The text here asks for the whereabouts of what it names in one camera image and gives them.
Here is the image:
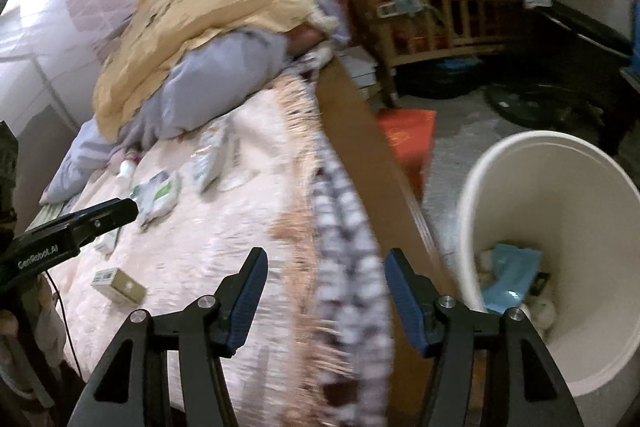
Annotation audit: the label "white green carton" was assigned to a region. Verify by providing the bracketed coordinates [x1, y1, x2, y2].
[191, 126, 244, 194]

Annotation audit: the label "dark wooden bench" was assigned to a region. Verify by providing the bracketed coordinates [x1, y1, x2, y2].
[595, 42, 640, 158]

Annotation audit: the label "yellow ruffled pillow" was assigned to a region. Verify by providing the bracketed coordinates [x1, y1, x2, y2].
[92, 0, 341, 140]

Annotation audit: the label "black stool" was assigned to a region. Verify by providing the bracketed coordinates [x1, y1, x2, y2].
[537, 0, 640, 58]

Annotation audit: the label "red gift box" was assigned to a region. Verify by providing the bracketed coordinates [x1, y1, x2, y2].
[377, 107, 437, 202]

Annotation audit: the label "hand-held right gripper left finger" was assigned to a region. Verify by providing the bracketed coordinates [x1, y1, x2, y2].
[67, 247, 269, 427]

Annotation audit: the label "dark bag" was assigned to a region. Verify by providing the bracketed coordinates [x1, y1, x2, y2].
[400, 59, 496, 100]

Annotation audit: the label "white trash bin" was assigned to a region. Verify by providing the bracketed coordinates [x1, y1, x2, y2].
[455, 130, 640, 400]

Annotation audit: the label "wooden baby crib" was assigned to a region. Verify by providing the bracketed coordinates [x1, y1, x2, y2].
[330, 0, 538, 108]

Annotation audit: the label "wooden bed frame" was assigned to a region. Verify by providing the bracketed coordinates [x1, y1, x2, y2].
[315, 52, 463, 303]

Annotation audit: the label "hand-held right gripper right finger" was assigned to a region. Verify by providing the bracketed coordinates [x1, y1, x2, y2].
[385, 248, 586, 427]

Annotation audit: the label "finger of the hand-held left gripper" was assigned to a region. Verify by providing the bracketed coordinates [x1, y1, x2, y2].
[75, 198, 141, 250]

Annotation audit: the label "pale tissue wad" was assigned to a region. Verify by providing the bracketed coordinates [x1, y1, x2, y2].
[522, 297, 558, 330]

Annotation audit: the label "grey flat boxes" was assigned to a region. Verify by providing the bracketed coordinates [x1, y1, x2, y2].
[345, 47, 381, 100]

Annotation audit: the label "beige barcode carton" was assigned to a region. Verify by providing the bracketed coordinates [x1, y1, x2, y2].
[91, 267, 148, 305]

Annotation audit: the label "pink bedspread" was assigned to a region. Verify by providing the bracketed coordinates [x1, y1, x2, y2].
[27, 72, 341, 427]

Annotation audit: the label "light blue quilt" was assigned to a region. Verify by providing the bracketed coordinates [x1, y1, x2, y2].
[40, 2, 351, 205]

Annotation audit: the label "blue packet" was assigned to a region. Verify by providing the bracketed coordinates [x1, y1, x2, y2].
[482, 243, 546, 314]

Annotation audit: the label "green checkered mat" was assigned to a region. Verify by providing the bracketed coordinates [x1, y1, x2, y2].
[27, 202, 76, 228]

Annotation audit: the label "purple plaid blanket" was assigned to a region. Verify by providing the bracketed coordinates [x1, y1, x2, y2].
[300, 127, 396, 427]

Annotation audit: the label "black floor fan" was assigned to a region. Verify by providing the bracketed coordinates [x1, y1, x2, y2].
[487, 82, 606, 130]

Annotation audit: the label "white green patterned packet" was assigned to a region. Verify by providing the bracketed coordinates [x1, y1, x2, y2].
[131, 171, 181, 228]

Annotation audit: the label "small white packet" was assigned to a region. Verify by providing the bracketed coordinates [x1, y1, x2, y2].
[95, 227, 123, 255]

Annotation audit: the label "black cable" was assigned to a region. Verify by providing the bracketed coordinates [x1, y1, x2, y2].
[44, 272, 83, 378]

